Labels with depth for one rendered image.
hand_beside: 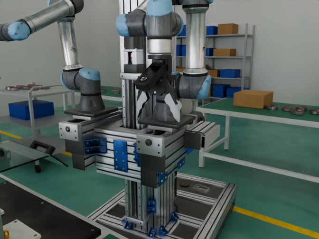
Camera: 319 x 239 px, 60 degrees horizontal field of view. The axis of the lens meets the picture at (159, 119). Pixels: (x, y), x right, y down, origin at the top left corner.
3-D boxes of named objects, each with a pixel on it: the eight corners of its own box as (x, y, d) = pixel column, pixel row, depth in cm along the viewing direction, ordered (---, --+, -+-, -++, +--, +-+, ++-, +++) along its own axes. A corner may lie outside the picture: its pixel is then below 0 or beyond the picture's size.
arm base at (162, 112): (161, 113, 150) (161, 95, 148) (186, 116, 144) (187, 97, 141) (147, 119, 137) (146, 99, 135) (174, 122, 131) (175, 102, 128)
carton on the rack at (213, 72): (208, 75, 736) (209, 68, 732) (223, 76, 712) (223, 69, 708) (201, 76, 705) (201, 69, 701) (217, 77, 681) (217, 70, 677)
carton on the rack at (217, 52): (219, 56, 708) (220, 49, 704) (235, 56, 685) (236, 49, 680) (213, 56, 676) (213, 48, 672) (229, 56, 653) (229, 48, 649)
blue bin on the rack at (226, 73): (226, 76, 708) (226, 68, 704) (239, 77, 689) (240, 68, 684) (220, 77, 674) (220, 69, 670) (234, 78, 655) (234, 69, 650)
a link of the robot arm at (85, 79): (89, 94, 152) (88, 69, 149) (74, 92, 160) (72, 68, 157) (105, 92, 162) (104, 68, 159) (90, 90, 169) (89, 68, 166)
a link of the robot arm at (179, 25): (154, 14, 97) (142, 10, 87) (185, 13, 93) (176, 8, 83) (154, 37, 99) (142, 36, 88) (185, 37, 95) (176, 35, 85)
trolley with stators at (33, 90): (39, 144, 420) (32, 78, 396) (83, 159, 363) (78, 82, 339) (-2, 156, 372) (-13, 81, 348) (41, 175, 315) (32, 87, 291)
